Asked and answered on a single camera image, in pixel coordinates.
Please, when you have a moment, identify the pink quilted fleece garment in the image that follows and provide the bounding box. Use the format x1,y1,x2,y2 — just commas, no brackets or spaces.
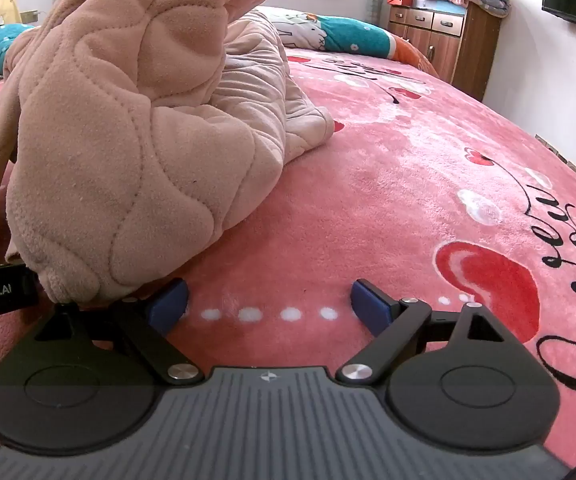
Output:
0,0,336,307

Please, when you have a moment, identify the wooden cabinet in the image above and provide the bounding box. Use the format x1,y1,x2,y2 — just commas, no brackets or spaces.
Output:
387,2,501,102

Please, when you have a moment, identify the pink heart printed blanket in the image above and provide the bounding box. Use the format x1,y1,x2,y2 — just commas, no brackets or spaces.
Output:
0,5,576,463

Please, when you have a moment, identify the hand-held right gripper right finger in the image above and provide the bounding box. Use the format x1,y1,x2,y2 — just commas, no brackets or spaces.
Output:
335,278,511,388

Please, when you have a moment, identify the rolled teal orange quilt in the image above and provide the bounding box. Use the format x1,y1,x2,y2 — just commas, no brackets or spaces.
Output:
0,7,439,78

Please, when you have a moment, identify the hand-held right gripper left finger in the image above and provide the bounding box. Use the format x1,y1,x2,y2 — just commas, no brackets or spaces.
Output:
33,277,206,387

